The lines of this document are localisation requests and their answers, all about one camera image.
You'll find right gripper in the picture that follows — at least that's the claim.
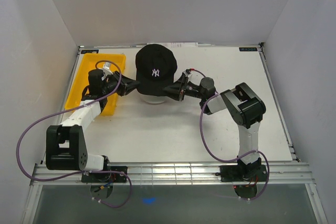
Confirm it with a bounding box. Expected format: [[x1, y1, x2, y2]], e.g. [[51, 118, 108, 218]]
[[162, 74, 205, 101]]

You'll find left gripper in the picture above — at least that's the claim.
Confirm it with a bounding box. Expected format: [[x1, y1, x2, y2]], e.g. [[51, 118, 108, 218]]
[[101, 71, 140, 97]]

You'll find white cap black brim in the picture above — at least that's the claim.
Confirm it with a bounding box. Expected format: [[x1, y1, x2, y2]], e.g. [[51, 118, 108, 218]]
[[140, 94, 166, 104]]

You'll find black cap white NY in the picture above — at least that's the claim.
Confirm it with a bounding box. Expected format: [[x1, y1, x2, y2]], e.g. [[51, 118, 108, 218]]
[[135, 44, 177, 97]]

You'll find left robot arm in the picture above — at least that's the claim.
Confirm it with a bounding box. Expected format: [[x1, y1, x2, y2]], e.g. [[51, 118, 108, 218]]
[[46, 69, 140, 182]]

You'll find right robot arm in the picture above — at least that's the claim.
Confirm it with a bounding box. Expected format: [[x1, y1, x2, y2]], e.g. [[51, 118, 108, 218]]
[[163, 72, 266, 181]]

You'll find yellow plastic bin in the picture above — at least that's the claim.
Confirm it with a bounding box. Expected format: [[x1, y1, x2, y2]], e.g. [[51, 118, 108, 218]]
[[65, 52, 126, 116]]

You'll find paper label strip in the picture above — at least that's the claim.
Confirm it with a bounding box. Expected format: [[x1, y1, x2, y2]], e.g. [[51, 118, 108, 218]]
[[162, 42, 198, 48]]

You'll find black corner label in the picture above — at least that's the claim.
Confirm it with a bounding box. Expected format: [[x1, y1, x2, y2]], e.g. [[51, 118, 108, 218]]
[[239, 47, 258, 52], [80, 49, 99, 54]]

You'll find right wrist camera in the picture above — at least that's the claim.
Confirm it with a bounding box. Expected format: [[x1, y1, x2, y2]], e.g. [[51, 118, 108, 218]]
[[183, 68, 193, 79]]

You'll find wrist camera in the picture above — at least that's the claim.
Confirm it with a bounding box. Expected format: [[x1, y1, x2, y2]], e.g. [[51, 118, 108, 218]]
[[183, 68, 193, 79], [101, 61, 113, 76]]

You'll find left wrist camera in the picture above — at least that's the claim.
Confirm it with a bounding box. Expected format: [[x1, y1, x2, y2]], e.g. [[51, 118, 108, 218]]
[[101, 61, 113, 76]]

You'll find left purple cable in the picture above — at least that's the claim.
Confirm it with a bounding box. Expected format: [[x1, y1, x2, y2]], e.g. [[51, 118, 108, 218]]
[[16, 60, 133, 208]]

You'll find purple cable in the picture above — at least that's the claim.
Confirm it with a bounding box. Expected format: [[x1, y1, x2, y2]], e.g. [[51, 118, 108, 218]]
[[191, 68, 270, 200], [16, 60, 133, 208]]

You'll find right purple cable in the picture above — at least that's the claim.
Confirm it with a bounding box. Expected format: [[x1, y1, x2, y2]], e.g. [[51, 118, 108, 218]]
[[191, 68, 270, 200]]

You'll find aluminium front rail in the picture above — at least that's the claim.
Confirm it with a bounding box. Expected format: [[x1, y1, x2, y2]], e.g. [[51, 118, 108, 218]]
[[30, 162, 316, 186]]

